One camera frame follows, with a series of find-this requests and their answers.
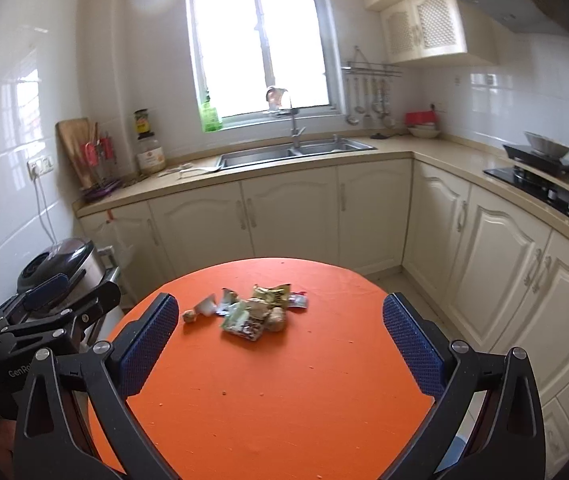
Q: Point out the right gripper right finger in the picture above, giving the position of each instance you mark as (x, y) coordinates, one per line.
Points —
(486, 420)

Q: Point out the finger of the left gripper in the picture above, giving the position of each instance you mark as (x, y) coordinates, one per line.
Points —
(20, 307)
(63, 322)

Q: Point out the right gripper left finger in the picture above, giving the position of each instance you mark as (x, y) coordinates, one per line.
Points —
(52, 440)

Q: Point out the silver printed wrapper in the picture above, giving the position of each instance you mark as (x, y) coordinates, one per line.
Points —
(229, 299)

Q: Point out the green snack wrapper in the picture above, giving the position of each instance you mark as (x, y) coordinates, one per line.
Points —
(240, 322)

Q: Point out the gold snack wrapper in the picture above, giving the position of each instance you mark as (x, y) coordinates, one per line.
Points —
(277, 296)

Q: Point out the chrome kitchen faucet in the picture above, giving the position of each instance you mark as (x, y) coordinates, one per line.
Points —
(280, 104)

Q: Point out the kitchen window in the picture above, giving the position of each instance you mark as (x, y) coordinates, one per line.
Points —
(241, 47)

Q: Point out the black rice cooker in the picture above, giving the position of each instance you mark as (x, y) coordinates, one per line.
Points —
(76, 258)

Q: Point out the metal side rack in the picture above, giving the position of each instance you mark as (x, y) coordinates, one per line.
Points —
(102, 295)

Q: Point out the cream lower cabinets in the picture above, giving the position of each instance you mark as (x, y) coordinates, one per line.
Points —
(490, 260)

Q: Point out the wooden cutting board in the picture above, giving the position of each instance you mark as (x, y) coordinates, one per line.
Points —
(74, 135)

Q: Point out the large glass jar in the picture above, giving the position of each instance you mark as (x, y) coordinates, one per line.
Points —
(150, 156)

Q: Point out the yellow label bottle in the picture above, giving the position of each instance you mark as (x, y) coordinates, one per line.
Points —
(142, 121)

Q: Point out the orange round table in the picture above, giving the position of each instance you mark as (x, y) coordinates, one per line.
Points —
(329, 397)

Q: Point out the green dish soap bottle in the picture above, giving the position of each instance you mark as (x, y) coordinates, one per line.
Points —
(210, 119)

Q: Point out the black gas stove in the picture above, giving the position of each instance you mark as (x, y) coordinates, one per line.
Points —
(534, 185)

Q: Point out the steel wok on stove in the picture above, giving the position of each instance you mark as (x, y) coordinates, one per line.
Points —
(550, 148)

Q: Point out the stainless steel sink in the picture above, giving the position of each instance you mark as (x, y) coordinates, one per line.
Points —
(254, 156)

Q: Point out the white bowl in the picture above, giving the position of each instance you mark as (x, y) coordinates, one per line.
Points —
(424, 132)

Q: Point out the red lidded container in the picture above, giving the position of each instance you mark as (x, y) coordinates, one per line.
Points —
(422, 117)

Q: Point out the hanging utensil rack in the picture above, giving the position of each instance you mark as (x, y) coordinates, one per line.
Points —
(367, 91)

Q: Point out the upper lattice cabinet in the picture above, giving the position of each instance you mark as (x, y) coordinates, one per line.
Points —
(438, 33)

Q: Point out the wall power outlet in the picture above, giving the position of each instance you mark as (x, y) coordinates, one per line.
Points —
(38, 166)

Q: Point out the knife rack with red handles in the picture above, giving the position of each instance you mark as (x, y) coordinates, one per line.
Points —
(100, 159)

